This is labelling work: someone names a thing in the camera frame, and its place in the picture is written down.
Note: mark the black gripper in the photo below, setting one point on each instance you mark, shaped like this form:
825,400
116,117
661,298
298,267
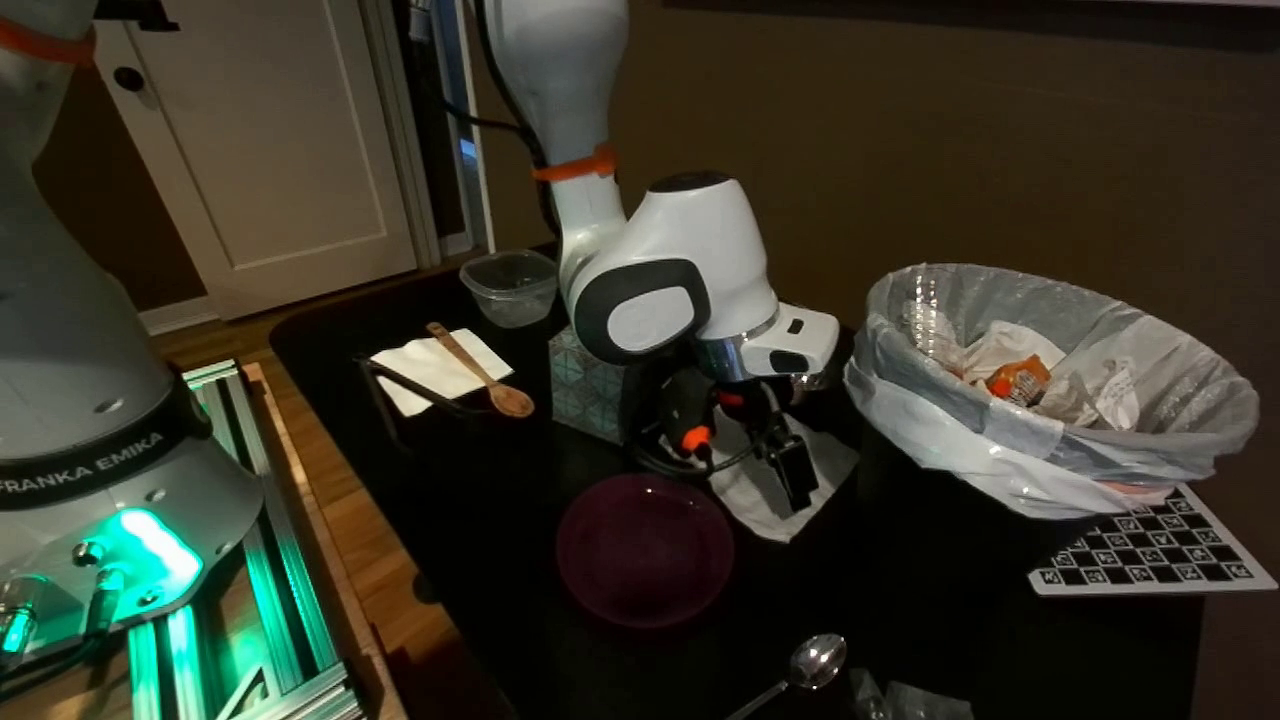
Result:
744,422

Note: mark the white paper towel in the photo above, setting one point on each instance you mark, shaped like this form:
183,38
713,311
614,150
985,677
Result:
825,482

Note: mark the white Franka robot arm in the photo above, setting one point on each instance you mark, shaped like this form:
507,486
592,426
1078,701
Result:
625,253

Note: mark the trash bin with white bag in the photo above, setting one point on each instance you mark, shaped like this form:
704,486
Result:
935,440

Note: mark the purple plate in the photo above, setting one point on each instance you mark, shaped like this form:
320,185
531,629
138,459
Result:
646,551

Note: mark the metal spoon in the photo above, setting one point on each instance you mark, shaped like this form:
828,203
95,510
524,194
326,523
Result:
815,662

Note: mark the orange wrapper trash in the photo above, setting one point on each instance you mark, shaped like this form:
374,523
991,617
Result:
1018,383

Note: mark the clear plastic wrapper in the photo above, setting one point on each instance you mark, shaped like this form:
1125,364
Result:
922,701

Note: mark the wooden spoon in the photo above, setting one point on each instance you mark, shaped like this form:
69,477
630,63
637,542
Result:
507,398

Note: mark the crumpled plastic trash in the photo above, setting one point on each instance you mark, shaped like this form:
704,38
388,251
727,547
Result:
1095,392

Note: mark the empty clear plastic container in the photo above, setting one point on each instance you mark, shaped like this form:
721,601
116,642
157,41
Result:
507,287

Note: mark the white napkin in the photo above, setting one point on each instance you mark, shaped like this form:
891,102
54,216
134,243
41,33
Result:
426,364

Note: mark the checkerboard calibration board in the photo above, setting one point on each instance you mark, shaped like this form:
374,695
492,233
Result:
1153,554

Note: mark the black stick utensil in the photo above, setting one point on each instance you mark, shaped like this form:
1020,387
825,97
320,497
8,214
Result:
405,383

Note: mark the white door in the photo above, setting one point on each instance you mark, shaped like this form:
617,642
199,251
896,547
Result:
280,134

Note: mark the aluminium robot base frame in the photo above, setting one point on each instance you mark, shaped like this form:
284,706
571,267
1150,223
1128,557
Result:
253,584

